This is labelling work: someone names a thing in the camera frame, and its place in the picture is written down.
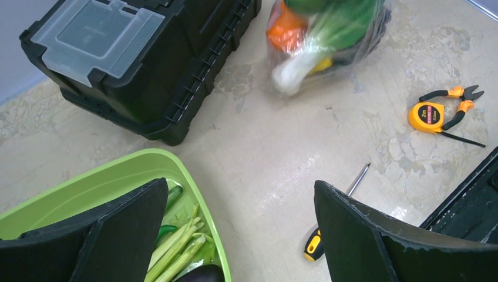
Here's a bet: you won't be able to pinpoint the purple eggplant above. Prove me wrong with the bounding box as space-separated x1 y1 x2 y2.
175 264 225 282

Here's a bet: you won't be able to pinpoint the white bok choy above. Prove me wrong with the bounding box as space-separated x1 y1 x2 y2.
271 44 331 96

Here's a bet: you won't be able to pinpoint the orange black pliers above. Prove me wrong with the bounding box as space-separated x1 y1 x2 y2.
418 85 486 148

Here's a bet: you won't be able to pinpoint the black yellow screwdriver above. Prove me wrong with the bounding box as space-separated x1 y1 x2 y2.
304 163 371 261

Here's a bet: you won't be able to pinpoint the orange green mango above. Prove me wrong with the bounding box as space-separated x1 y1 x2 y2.
266 1 308 53

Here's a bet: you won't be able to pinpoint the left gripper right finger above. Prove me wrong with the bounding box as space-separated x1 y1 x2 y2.
314 180 497 281

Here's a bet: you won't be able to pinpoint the green celery stalks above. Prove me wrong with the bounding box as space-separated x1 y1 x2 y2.
144 205 216 281

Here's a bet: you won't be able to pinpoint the green cucumber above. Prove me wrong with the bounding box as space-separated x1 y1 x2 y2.
165 185 183 213

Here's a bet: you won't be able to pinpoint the green chilli pepper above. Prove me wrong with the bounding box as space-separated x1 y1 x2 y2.
156 224 178 243

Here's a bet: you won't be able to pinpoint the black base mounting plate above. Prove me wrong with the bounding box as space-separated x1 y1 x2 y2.
419 149 497 244

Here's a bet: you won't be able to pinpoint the aluminium frame rails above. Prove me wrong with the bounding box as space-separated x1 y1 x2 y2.
466 0 498 21

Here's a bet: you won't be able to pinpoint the yellow pear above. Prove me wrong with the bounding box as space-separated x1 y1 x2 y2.
308 58 333 75

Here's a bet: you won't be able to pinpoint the orange tape measure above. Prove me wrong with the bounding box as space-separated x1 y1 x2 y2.
408 102 445 134

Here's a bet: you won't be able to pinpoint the green plastic tray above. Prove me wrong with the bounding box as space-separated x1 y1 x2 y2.
1 149 232 281

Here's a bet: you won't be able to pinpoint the clear zip top bag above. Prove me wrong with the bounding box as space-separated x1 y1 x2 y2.
265 0 392 96

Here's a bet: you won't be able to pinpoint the green leafy vegetable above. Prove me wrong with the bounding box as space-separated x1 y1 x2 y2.
285 0 385 52

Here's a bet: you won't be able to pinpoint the black plastic toolbox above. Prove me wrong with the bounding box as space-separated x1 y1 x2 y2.
19 1 261 146

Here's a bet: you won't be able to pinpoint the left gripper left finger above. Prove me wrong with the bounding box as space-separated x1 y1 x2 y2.
1 178 169 281

